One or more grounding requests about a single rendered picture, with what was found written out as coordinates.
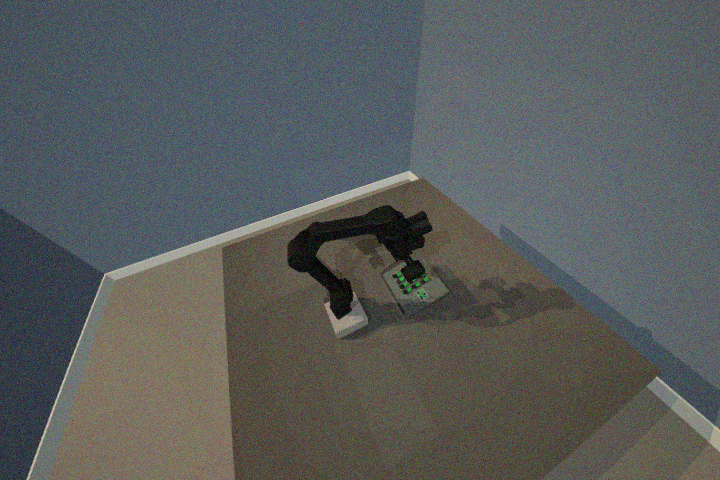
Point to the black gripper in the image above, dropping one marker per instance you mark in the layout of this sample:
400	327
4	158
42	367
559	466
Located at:
412	270

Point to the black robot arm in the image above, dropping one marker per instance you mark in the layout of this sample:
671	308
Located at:
387	224

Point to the dark grey switch panel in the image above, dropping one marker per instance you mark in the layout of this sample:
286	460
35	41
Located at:
418	294

